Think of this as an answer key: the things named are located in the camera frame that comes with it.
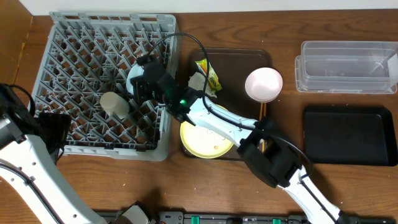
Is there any pale green cup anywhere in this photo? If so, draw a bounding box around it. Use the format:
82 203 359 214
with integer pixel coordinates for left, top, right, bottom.
99 91 129 119

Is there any white tissue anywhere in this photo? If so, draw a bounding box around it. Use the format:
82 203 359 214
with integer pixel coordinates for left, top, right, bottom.
188 72 217 98

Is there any green orange snack wrapper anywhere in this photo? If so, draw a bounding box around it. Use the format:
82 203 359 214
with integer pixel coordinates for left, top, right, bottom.
195 59 223 91

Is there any pink bowl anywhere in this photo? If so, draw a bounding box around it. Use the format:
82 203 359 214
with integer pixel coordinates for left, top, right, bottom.
245 67 283 103

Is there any wooden chopstick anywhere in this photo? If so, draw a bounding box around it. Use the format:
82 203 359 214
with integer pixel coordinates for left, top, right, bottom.
262 102 268 153
259 103 264 120

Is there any light blue bowl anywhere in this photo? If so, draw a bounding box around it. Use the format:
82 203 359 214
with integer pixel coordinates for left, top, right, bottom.
126 64 144 95

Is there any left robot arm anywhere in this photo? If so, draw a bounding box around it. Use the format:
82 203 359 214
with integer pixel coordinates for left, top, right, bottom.
1 84 156 224

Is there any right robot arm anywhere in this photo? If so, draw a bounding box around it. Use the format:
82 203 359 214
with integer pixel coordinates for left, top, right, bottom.
126 60 350 223

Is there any grey plastic dishwasher rack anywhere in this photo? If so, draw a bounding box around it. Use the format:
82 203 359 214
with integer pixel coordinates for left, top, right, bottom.
32 12 180 161

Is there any yellow plate with scraps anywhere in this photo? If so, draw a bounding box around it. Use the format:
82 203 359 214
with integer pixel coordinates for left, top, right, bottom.
180 121 234 159

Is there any dark brown serving tray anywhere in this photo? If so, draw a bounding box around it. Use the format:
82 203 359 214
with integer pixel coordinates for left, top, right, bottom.
179 47 274 162

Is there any clear plastic container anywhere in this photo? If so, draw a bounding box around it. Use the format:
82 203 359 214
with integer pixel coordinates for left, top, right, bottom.
295 40 397 95

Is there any black plastic tray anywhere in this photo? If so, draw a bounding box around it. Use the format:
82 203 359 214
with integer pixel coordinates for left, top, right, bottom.
303 106 397 167

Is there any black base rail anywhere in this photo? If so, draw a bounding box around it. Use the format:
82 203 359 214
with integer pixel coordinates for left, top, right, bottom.
97 211 397 224

